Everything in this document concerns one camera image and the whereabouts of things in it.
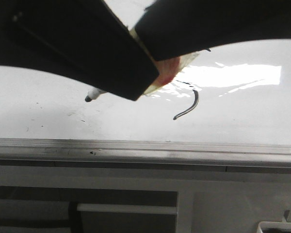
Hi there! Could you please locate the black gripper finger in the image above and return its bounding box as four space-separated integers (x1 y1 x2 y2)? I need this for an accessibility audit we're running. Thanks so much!
135 0 291 61
0 0 159 100

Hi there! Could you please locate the white whiteboard marker with tape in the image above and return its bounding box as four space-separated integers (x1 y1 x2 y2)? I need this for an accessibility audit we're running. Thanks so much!
84 28 198 101

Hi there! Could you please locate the white bin corner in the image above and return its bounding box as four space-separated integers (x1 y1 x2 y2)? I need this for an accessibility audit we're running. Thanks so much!
256 221 291 233

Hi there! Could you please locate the aluminium whiteboard frame rail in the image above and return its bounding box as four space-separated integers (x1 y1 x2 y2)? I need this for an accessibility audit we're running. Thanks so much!
0 138 291 172

